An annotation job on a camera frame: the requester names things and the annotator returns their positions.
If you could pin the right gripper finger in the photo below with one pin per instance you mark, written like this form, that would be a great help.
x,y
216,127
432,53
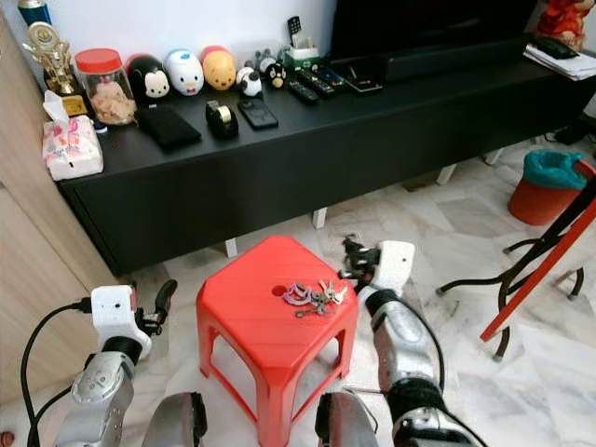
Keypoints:
x,y
352,247
352,273

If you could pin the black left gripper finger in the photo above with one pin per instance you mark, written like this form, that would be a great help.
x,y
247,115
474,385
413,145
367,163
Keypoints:
x,y
166,296

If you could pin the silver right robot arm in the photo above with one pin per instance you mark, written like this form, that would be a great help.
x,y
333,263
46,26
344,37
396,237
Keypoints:
x,y
405,354

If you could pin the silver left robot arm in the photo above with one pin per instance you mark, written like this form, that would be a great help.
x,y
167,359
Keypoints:
x,y
98,396

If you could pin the bunch of keys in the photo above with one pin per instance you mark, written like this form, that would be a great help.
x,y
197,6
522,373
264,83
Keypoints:
x,y
314,296

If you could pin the black low tv cabinet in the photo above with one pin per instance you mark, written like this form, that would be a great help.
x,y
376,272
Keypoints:
x,y
298,177

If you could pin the red plastic stool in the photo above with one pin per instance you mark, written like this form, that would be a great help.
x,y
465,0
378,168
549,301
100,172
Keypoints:
x,y
256,321

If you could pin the robot left leg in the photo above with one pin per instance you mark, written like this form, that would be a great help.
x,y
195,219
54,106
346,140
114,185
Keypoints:
x,y
175,421

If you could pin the robot leg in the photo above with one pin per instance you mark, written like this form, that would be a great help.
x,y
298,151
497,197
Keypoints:
x,y
175,421
345,421

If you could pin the light wooden cupboard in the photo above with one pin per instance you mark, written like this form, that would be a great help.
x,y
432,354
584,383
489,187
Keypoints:
x,y
28,261

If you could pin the robot right leg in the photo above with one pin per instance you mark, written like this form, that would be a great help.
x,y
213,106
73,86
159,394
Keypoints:
x,y
345,421

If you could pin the black remote control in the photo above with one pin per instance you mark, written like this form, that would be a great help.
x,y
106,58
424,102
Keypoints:
x,y
321,82
303,91

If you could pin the black smartphone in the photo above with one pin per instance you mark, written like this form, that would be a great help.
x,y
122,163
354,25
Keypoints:
x,y
257,114

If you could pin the flat black device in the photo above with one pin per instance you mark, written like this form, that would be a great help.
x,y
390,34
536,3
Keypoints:
x,y
361,82

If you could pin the black wallet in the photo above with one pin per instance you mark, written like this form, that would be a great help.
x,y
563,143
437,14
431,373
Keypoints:
x,y
168,127

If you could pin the pink white tissue pack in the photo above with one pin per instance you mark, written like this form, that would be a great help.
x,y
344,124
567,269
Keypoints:
x,y
71,149

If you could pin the black tape dispenser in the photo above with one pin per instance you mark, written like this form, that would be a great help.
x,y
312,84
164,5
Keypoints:
x,y
222,119

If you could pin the red waste bin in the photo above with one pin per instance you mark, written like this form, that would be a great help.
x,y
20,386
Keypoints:
x,y
540,205

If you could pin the small grey black plush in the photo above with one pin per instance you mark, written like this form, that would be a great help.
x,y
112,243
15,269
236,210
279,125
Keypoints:
x,y
272,71

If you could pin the small black white plush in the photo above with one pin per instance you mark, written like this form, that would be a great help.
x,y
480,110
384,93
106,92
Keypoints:
x,y
249,82

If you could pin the green remote holder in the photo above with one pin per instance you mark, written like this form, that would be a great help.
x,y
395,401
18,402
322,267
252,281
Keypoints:
x,y
303,56

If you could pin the green bin liner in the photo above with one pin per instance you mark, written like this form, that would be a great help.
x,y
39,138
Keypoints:
x,y
554,168

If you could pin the black soundbar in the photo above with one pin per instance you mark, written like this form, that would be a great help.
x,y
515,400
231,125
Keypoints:
x,y
456,59

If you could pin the clear jar red lid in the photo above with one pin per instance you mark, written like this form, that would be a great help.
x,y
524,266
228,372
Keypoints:
x,y
107,88

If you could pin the black mouse plush toy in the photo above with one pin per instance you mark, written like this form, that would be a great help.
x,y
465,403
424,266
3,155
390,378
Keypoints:
x,y
149,78

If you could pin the yellow bear plush toy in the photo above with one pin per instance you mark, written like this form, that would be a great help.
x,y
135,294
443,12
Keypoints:
x,y
219,68

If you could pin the white duck plush toy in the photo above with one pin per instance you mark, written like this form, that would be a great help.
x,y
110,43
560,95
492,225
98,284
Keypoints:
x,y
184,73

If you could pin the small upright black remote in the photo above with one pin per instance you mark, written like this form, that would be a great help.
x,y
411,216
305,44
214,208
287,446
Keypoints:
x,y
294,26

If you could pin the black television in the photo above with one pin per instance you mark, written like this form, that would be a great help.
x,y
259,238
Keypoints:
x,y
428,20

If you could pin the gold trophy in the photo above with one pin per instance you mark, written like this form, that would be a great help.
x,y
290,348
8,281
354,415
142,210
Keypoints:
x,y
53,58

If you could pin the stack of white papers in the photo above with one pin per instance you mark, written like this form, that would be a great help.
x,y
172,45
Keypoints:
x,y
563,65

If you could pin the black case on papers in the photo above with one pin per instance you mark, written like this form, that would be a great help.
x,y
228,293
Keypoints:
x,y
555,47

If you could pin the red figurine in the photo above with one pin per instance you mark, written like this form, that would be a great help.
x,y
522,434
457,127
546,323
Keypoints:
x,y
568,19

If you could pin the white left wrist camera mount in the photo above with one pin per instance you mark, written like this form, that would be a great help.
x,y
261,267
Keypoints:
x,y
115,317

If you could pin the red black folding frame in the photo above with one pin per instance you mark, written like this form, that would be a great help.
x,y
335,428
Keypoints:
x,y
535,270

